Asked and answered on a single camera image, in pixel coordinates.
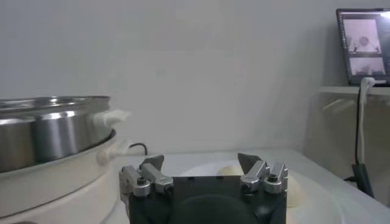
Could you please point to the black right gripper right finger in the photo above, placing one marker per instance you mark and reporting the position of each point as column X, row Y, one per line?
column 257, row 173

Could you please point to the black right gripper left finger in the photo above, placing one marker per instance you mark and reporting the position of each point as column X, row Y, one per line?
column 152, row 175

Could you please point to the white steamed baozi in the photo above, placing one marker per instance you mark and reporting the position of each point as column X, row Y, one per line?
column 230, row 171

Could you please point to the stainless steel steamer basket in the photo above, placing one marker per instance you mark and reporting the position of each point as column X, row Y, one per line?
column 45, row 134

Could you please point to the white round plate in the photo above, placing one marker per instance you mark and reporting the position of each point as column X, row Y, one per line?
column 198, row 171

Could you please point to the white electric cooker pot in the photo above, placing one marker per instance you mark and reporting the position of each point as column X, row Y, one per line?
column 61, row 188

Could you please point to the black power adapter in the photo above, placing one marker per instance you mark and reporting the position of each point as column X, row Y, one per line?
column 362, row 179

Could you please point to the white side table with laptop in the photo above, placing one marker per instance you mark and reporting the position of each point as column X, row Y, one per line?
column 338, row 90

